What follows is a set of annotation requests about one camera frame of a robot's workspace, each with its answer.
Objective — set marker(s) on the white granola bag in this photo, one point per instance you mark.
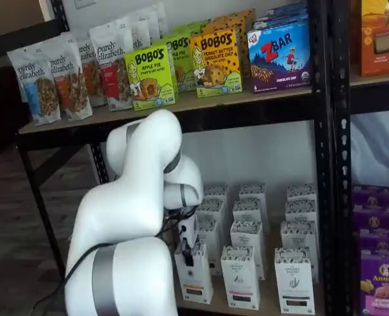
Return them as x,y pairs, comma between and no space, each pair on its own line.
138,29
156,19

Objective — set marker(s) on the orange strip granola bag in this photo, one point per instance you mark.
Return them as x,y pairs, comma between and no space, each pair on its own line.
70,85
87,66

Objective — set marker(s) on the blue strip granola bag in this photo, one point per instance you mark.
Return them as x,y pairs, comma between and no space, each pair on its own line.
33,85

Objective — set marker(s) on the white wall plate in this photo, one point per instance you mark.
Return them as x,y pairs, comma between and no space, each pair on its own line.
84,3

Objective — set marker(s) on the red strip granola bag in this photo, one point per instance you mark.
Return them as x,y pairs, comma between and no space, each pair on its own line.
113,72

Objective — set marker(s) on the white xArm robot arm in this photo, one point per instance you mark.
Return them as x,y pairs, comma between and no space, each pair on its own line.
121,197

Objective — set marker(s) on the blue Z Bar box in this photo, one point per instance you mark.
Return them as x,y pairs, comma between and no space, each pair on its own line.
279,21
286,9
279,59

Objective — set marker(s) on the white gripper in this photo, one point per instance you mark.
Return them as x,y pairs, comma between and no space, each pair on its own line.
189,228

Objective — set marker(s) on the green Bobo's apple pie box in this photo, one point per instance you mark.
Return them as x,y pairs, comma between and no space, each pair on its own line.
182,59
194,28
151,79

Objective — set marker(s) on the orange snack box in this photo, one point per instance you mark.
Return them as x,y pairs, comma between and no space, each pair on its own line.
381,39

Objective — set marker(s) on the white box pink strip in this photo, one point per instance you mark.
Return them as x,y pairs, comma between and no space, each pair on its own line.
248,210
247,233
240,279
252,192

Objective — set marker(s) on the purple Annie's snack box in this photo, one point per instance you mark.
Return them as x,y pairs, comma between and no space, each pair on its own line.
372,197
378,240
381,283
373,219

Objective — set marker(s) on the white box green strip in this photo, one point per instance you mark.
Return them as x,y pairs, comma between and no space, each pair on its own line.
294,283
300,210
297,233
301,192

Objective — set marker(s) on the yellow Bobo's peanut butter box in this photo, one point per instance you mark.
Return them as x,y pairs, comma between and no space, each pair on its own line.
250,39
243,52
215,66

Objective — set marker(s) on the white box yellow strip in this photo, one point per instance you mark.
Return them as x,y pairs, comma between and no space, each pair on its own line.
212,237
194,283
214,210
217,192

